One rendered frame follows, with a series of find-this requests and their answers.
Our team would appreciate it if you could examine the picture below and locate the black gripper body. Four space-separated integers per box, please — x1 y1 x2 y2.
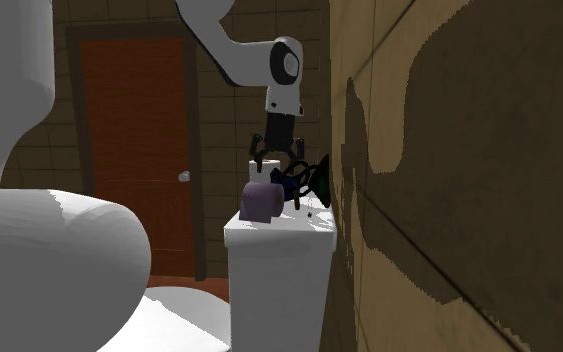
264 112 296 153

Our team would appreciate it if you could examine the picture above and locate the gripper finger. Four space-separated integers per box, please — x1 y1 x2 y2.
287 137 306 164
250 133 270 174

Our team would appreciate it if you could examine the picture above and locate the white toilet paper roll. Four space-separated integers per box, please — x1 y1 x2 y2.
248 158 282 186

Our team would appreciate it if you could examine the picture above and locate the blue object with black loops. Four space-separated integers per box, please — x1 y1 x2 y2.
269 160 319 212

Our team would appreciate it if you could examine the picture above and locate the dark green cone-shaped object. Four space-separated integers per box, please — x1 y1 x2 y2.
308 153 332 210

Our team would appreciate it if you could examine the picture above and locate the purple toilet paper roll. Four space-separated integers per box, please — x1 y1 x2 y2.
238 181 286 225

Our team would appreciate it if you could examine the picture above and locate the orange-brown door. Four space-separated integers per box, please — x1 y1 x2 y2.
64 21 208 283

